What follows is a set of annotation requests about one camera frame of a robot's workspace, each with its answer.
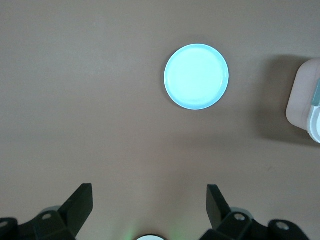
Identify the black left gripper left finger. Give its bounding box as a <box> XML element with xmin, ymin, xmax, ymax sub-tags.
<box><xmin>0</xmin><ymin>183</ymin><xmax>95</xmax><ymax>240</ymax></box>

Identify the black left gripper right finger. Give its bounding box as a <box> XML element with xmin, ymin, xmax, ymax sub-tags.
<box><xmin>199</xmin><ymin>184</ymin><xmax>311</xmax><ymax>240</ymax></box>

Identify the white lidded storage box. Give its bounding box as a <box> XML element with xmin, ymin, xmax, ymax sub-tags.
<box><xmin>285</xmin><ymin>57</ymin><xmax>320</xmax><ymax>145</ymax></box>

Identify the light blue round plate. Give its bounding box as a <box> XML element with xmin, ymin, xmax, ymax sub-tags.
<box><xmin>163</xmin><ymin>44</ymin><xmax>230</xmax><ymax>111</ymax></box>

